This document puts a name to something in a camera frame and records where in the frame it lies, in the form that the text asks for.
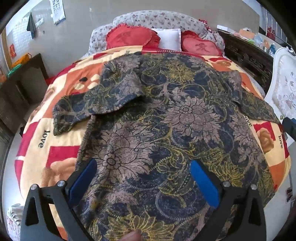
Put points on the red heart pillow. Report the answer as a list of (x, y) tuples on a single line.
[(198, 45), (129, 37)]

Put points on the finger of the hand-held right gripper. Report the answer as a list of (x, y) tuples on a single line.
[(290, 127)]

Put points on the white lace cloth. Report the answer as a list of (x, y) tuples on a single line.
[(14, 222)]

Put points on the carved dark wooden cabinet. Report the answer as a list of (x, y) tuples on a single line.
[(249, 60)]

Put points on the red orange printed blanket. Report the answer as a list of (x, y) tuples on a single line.
[(69, 76)]

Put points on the red wall sign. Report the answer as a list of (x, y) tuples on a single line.
[(12, 50)]

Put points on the green bundle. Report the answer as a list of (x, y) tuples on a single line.
[(14, 71)]

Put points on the white ornate chair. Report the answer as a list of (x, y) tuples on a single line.
[(284, 76)]

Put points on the plain dark wooden cabinet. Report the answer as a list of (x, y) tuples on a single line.
[(20, 92)]

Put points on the dark hanging cloth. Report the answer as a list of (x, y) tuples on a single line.
[(31, 26)]

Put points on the white square pillow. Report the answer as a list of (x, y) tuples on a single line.
[(168, 38)]

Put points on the person's left hand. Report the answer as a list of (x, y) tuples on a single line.
[(132, 236)]

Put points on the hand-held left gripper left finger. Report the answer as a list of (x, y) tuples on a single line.
[(84, 178)]

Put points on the yellow bag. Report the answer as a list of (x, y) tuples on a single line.
[(20, 60)]

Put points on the dark floral patterned garment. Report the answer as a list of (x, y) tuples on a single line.
[(161, 115)]

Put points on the orange box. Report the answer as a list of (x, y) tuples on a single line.
[(247, 33)]

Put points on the wall calendar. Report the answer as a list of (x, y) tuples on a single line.
[(57, 11)]

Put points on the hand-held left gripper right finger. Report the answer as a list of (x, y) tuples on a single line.
[(204, 183)]

